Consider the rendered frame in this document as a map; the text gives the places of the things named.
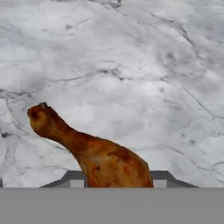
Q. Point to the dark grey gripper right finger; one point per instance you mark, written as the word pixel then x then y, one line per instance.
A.
pixel 167 179

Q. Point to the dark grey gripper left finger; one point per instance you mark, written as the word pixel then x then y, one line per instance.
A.
pixel 71 179

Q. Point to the brown roasted chicken drumstick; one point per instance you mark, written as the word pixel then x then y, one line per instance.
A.
pixel 108 163

